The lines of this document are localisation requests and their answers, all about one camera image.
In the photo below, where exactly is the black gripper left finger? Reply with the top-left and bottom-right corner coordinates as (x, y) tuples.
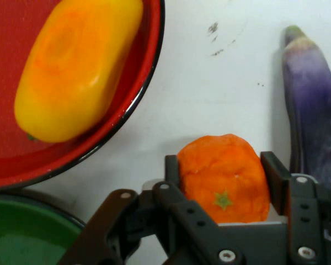
(59, 155), (246, 265)

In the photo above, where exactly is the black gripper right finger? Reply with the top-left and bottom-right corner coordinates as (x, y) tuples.
(260, 151), (331, 265)

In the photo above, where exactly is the orange tangerine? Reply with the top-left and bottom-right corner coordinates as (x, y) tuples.
(177, 134), (271, 224)

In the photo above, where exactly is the red plate black rim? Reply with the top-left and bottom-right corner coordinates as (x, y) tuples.
(0, 0), (166, 192)

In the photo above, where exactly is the yellow orange mango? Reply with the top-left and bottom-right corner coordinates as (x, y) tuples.
(14, 0), (144, 144)

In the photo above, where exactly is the purple eggplant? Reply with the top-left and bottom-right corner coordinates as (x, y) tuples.
(280, 25), (331, 189)

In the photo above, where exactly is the dark green plate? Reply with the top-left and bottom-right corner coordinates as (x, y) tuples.
(0, 193), (87, 265)

